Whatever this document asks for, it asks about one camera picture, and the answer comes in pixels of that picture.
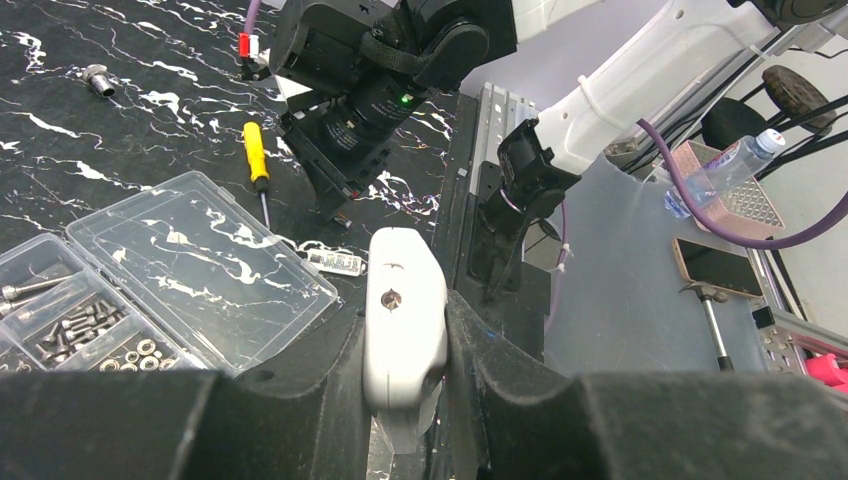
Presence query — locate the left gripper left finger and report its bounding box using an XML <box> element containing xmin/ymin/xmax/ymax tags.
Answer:
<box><xmin>1</xmin><ymin>311</ymin><xmax>371</xmax><ymax>479</ymax></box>

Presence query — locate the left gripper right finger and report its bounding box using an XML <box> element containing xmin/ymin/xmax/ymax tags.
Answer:
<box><xmin>445</xmin><ymin>292</ymin><xmax>847</xmax><ymax>479</ymax></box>

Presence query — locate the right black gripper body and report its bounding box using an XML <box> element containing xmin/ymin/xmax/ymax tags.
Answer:
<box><xmin>269</xmin><ymin>0</ymin><xmax>517</xmax><ymax>219</ymax></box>

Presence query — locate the white remote control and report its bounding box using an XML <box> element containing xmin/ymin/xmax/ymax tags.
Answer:
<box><xmin>362</xmin><ymin>227</ymin><xmax>448</xmax><ymax>455</ymax></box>

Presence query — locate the small black battery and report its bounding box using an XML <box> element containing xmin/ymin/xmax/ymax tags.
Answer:
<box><xmin>82</xmin><ymin>64</ymin><xmax>116</xmax><ymax>98</ymax></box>

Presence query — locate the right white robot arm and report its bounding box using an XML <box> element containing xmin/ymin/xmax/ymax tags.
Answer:
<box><xmin>268</xmin><ymin>1</ymin><xmax>841</xmax><ymax>297</ymax></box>

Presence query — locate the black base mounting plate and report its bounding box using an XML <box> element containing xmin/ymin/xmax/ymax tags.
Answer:
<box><xmin>432</xmin><ymin>92</ymin><xmax>580</xmax><ymax>360</ymax></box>

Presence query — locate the clear plastic screw box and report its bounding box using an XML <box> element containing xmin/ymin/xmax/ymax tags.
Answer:
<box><xmin>1</xmin><ymin>171</ymin><xmax>338</xmax><ymax>376</ymax></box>

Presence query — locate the metal hammer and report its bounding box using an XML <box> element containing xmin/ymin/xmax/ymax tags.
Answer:
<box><xmin>678</xmin><ymin>282</ymin><xmax>734</xmax><ymax>372</ymax></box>

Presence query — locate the smartphone with dark screen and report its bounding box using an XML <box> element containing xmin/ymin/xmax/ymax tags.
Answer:
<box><xmin>672</xmin><ymin>238</ymin><xmax>764</xmax><ymax>298</ymax></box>

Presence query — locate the pink plastic part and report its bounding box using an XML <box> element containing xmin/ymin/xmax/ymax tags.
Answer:
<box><xmin>805</xmin><ymin>354</ymin><xmax>847</xmax><ymax>388</ymax></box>

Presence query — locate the pink perforated tray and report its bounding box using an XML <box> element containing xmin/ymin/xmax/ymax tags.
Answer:
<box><xmin>672</xmin><ymin>141</ymin><xmax>785</xmax><ymax>240</ymax></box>

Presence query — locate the clear plastic water bottle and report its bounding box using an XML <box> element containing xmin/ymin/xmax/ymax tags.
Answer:
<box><xmin>684</xmin><ymin>129</ymin><xmax>786</xmax><ymax>208</ymax></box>

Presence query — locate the aluminium frame rail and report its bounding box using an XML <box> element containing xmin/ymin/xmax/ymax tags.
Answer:
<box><xmin>470</xmin><ymin>82</ymin><xmax>539</xmax><ymax>198</ymax></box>

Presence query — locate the yellow handled screwdriver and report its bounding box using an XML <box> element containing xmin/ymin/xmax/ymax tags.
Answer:
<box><xmin>243</xmin><ymin>122</ymin><xmax>271</xmax><ymax>230</ymax></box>

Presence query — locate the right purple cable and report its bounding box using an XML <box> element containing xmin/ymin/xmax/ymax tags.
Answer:
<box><xmin>635</xmin><ymin>117</ymin><xmax>848</xmax><ymax>252</ymax></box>

